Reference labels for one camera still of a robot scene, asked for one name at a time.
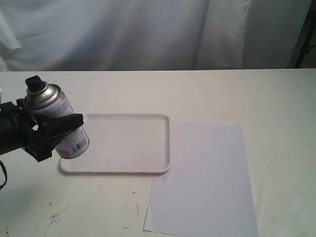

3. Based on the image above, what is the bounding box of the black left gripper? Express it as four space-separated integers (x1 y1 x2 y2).
16 99 83 162

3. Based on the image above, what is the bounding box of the silver spray can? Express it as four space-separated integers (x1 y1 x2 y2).
24 76 89 159

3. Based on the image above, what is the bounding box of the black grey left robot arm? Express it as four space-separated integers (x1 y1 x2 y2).
0 99 83 162

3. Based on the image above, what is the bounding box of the white plastic tray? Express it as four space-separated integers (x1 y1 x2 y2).
60 114 172 173

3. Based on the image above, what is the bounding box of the white backdrop cloth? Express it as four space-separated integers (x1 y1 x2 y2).
0 0 311 71

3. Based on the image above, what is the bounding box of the white paper sheet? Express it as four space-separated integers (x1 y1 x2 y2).
144 122 258 237

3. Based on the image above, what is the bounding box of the black stand pole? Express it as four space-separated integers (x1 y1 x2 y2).
294 0 316 69

